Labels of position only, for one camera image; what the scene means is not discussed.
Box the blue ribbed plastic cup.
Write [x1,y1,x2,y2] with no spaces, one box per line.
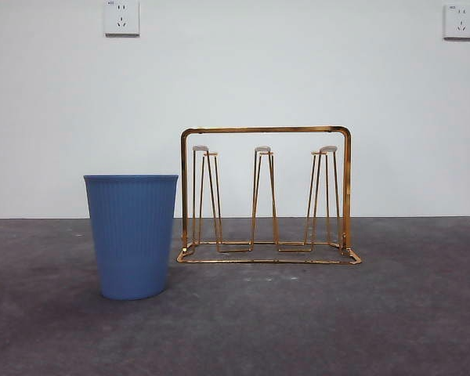
[83,174,180,302]

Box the gold wire cup rack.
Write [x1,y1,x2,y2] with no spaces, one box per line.
[176,125,364,266]

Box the white wall socket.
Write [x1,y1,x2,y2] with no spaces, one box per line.
[443,3,470,41]
[103,0,141,38]

